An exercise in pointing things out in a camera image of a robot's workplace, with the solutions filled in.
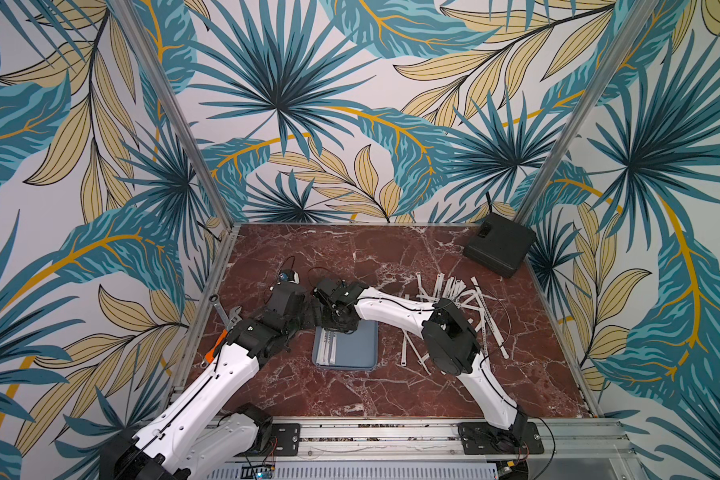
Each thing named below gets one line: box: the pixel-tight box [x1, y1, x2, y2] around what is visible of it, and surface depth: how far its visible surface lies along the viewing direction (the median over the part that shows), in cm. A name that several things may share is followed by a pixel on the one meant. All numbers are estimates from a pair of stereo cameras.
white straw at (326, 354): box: [318, 328, 336, 365], surface depth 90 cm
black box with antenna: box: [463, 192, 536, 278], surface depth 112 cm
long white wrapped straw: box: [470, 276, 509, 360], surface depth 97 cm
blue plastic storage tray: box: [312, 321, 379, 370], surface depth 87 cm
